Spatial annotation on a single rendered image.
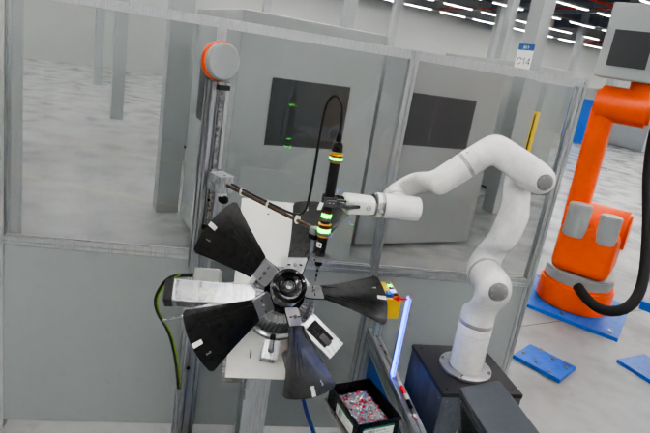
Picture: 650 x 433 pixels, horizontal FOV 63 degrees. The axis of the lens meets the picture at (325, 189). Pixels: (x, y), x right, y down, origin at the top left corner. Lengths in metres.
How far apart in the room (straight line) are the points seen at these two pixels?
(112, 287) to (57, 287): 0.24
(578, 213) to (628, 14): 1.72
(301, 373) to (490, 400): 0.63
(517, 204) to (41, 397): 2.35
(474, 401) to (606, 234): 3.95
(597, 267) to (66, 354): 4.28
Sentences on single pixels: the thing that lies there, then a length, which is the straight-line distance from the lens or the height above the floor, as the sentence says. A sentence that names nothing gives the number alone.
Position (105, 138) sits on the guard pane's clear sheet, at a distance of 2.47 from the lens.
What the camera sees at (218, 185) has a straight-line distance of 2.18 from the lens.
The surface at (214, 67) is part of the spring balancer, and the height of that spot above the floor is 1.86.
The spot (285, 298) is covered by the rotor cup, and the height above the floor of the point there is 1.19.
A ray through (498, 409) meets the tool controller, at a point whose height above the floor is 1.24.
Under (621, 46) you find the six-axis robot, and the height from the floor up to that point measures 2.41.
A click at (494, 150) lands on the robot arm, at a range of 1.79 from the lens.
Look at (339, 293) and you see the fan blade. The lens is 1.86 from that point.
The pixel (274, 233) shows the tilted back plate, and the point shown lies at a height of 1.26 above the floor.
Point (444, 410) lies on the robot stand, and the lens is 1.99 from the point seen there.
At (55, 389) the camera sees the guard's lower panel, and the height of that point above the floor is 0.23.
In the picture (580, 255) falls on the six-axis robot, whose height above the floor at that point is 0.58.
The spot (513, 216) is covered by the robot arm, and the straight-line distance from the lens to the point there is 1.87.
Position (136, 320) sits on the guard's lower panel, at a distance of 2.73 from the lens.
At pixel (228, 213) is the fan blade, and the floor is 1.40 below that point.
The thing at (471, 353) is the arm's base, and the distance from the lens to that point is 2.02.
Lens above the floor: 1.98
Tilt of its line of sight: 14 degrees down
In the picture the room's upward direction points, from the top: 9 degrees clockwise
